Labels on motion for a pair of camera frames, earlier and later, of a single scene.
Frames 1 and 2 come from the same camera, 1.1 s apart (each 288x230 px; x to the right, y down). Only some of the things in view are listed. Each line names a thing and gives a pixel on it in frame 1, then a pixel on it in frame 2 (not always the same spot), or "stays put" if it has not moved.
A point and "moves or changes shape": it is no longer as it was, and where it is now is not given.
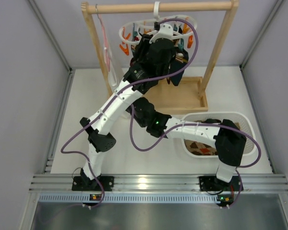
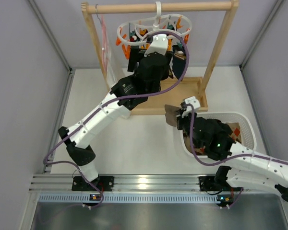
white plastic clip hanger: (157, 28) moves or changes shape
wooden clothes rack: (165, 97) stays put
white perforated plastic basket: (205, 148) stays put
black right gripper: (133, 111) → (180, 119)
